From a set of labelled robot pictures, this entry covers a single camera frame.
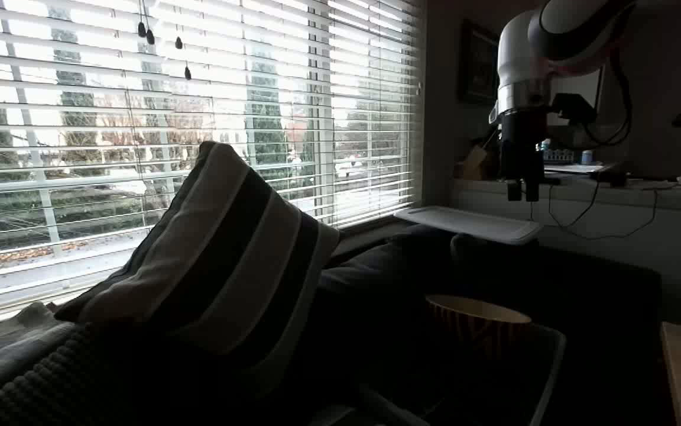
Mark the clear plastic storage bin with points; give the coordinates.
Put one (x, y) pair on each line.
(541, 371)

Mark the white counter cabinet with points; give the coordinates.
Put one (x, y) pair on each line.
(673, 238)

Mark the white striped knit cloth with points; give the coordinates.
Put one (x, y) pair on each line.
(223, 251)

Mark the white side shelf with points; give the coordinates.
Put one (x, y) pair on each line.
(470, 224)

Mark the computer monitor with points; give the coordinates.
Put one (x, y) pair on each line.
(584, 83)

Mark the dark knitted blanket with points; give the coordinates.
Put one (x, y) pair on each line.
(64, 380)

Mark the grey fabric cloth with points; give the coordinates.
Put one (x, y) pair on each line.
(592, 316)
(378, 272)

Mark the dark hanging bead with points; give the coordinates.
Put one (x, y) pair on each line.
(150, 36)
(178, 44)
(139, 30)
(187, 72)

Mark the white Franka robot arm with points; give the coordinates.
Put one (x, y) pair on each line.
(525, 55)

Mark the dark framed wall picture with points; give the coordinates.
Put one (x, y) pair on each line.
(478, 63)

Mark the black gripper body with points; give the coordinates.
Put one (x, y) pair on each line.
(520, 144)

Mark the light grey cloth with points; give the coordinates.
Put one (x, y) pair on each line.
(11, 340)

